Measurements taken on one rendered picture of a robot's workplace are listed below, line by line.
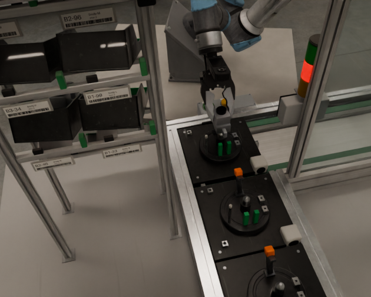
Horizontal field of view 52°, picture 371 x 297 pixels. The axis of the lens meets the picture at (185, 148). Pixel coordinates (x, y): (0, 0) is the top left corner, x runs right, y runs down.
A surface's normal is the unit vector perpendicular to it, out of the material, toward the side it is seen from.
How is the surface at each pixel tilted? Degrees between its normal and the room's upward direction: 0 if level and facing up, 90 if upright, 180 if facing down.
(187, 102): 0
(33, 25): 0
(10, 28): 90
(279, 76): 0
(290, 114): 90
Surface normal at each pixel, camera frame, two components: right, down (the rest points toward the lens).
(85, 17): 0.21, 0.73
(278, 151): -0.04, -0.66
